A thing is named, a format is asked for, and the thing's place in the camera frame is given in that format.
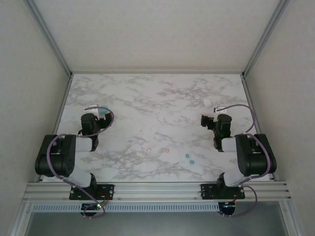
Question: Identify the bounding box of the left controller board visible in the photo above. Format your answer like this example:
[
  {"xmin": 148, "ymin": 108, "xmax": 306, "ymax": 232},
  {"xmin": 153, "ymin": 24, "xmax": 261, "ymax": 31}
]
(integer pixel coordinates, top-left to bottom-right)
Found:
[{"xmin": 81, "ymin": 203, "xmax": 103, "ymax": 211}]

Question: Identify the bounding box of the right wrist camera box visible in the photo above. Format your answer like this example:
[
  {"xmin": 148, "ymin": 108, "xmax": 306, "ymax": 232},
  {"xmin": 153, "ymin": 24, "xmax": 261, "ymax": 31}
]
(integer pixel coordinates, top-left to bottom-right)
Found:
[{"xmin": 213, "ymin": 106, "xmax": 228, "ymax": 122}]

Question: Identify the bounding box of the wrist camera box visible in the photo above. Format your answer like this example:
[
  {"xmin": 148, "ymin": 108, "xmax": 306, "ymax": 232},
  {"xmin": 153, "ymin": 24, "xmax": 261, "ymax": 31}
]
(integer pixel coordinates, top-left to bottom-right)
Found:
[
  {"xmin": 213, "ymin": 106, "xmax": 228, "ymax": 122},
  {"xmin": 83, "ymin": 104, "xmax": 110, "ymax": 121}
]

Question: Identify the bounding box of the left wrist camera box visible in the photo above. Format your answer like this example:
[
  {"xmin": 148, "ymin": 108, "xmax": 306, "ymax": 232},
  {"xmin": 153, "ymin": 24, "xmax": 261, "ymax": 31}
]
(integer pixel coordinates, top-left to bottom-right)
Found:
[{"xmin": 83, "ymin": 104, "xmax": 110, "ymax": 121}]

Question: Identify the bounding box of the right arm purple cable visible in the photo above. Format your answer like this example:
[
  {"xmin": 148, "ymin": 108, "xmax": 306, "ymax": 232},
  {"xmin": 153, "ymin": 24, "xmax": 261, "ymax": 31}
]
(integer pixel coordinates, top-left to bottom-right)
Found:
[{"xmin": 216, "ymin": 104, "xmax": 278, "ymax": 218}]

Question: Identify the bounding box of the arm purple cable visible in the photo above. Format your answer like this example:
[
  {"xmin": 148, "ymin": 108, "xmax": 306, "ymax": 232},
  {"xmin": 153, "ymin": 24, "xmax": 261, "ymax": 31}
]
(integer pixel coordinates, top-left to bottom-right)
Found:
[
  {"xmin": 46, "ymin": 105, "xmax": 115, "ymax": 219},
  {"xmin": 216, "ymin": 104, "xmax": 278, "ymax": 218}
]

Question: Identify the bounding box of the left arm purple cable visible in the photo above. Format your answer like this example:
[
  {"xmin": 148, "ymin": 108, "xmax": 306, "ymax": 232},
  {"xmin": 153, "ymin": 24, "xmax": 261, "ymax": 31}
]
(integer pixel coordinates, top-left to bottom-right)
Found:
[{"xmin": 46, "ymin": 105, "xmax": 115, "ymax": 219}]

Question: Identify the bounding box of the long aluminium table edge rail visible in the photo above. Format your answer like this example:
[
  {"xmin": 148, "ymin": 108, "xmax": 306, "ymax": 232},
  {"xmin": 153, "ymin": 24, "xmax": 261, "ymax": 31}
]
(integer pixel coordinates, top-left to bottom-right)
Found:
[{"xmin": 70, "ymin": 70, "xmax": 245, "ymax": 75}]

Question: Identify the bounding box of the aluminium mounting rail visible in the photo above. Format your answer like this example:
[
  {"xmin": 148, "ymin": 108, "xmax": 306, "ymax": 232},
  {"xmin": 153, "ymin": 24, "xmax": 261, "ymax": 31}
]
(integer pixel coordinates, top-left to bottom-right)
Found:
[{"xmin": 24, "ymin": 181, "xmax": 291, "ymax": 204}]

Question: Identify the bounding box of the aluminium frame post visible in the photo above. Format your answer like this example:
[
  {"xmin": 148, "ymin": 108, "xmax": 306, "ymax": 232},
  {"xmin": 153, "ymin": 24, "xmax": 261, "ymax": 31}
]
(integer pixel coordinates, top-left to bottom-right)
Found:
[
  {"xmin": 23, "ymin": 0, "xmax": 74, "ymax": 77},
  {"xmin": 242, "ymin": 0, "xmax": 291, "ymax": 77}
]

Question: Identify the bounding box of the white slotted cable duct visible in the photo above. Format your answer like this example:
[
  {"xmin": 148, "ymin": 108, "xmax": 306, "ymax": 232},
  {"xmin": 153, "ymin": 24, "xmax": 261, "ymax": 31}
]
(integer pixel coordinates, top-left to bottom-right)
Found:
[{"xmin": 31, "ymin": 203, "xmax": 220, "ymax": 212}]

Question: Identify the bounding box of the aluminium lower frame bar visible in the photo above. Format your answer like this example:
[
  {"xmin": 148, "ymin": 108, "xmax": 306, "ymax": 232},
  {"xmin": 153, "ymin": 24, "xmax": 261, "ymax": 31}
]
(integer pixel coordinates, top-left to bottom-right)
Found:
[
  {"xmin": 279, "ymin": 200, "xmax": 300, "ymax": 236},
  {"xmin": 7, "ymin": 200, "xmax": 34, "ymax": 236}
]

